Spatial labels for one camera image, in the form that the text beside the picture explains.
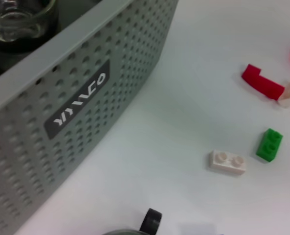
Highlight grey perforated plastic storage bin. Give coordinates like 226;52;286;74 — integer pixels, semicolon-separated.
0;0;179;235

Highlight glass teacup black sleeve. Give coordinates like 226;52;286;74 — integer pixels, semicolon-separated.
100;208;163;235
0;0;60;53

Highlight dark red curved brick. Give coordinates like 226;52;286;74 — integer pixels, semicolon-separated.
241;63;285;100

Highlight white notched brick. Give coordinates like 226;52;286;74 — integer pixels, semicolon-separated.
278;80;290;108

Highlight green two-stud brick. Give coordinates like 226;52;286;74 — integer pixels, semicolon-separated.
255;128;284;164

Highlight white two-stud brick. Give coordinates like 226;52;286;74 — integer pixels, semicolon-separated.
205;149;247;176

